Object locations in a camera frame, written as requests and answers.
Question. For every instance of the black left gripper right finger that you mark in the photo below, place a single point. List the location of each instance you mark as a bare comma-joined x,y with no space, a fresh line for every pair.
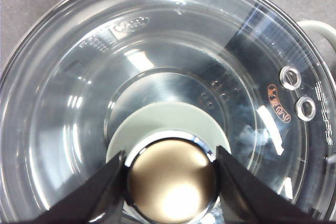
246,199

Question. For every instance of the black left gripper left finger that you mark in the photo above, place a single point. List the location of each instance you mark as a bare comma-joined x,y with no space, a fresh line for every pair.
98,200

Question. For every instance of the glass pot lid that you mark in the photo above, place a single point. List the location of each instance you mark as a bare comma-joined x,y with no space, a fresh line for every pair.
166,83

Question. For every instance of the green electric steamer pot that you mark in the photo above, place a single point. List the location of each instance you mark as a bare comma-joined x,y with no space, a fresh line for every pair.
322,27

